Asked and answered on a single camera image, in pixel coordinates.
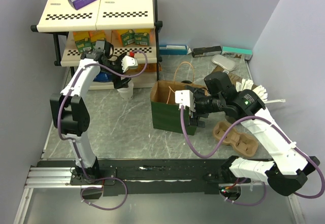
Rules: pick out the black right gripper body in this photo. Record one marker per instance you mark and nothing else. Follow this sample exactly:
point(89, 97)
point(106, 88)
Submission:
point(204, 104)

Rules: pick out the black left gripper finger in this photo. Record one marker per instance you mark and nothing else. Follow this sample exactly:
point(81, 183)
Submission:
point(125, 82)
point(117, 83)

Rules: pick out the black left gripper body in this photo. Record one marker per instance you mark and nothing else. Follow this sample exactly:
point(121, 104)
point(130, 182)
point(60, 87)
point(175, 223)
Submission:
point(117, 65)

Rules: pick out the white paper coffee cup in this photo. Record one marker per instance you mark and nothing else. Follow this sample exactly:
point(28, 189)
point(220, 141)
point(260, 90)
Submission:
point(127, 93)

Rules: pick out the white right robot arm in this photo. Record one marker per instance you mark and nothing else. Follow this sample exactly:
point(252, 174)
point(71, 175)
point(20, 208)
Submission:
point(288, 168)

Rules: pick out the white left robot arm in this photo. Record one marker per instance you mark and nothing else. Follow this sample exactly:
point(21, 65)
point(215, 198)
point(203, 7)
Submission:
point(69, 112)

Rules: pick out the brown kraft coffee pouch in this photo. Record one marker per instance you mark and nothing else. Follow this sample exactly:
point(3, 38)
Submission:
point(235, 79)

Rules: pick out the blue snack bag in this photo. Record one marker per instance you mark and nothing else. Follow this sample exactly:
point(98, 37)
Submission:
point(103, 77)

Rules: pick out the green yellow carton far left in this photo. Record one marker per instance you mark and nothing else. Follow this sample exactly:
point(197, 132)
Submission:
point(82, 41)

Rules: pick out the metal straw holder cup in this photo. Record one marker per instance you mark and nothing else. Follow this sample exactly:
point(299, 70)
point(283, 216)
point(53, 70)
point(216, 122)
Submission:
point(230, 119)

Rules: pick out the orange snack bag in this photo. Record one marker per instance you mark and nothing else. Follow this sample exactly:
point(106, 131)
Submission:
point(151, 67)

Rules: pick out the white oval pouch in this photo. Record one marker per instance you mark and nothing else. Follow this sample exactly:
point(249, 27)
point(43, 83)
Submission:
point(224, 62)

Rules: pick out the beige three-tier shelf rack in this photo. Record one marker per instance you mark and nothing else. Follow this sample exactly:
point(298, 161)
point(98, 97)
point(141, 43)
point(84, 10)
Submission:
point(60, 20)

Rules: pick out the black flat box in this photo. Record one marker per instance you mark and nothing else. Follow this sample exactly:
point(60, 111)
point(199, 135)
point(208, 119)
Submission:
point(206, 51)

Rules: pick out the teal flat box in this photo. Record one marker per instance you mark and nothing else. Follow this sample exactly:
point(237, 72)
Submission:
point(236, 53)

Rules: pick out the blue flat box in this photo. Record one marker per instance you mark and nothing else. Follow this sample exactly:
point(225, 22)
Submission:
point(173, 49)

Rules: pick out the brown pulp cup carrier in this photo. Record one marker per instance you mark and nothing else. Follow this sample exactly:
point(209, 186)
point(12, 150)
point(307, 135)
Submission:
point(242, 143)

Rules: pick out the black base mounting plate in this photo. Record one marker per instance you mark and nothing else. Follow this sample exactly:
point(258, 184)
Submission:
point(149, 176)

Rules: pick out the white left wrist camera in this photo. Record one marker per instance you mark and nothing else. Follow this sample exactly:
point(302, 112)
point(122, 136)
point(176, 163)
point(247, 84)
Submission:
point(128, 62)

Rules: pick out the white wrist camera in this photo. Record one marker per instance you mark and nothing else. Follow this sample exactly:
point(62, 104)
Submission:
point(128, 62)
point(184, 98)

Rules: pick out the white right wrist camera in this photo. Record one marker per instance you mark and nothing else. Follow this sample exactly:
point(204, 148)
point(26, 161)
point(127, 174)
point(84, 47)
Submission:
point(184, 98)

